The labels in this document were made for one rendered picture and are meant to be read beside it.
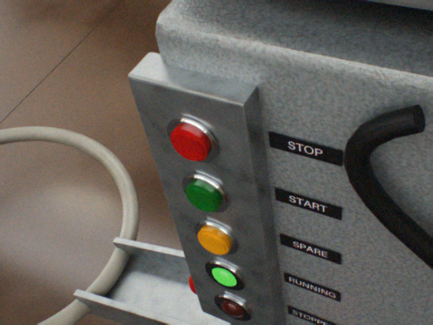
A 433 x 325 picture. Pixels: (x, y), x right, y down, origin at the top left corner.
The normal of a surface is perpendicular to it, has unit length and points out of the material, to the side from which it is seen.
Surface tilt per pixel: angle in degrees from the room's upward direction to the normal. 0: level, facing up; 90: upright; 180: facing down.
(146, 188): 0
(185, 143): 90
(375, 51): 22
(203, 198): 90
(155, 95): 90
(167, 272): 15
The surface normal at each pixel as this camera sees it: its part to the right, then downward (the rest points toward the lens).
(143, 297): -0.36, -0.73
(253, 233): -0.47, 0.69
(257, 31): -0.31, -0.37
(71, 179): -0.15, -0.68
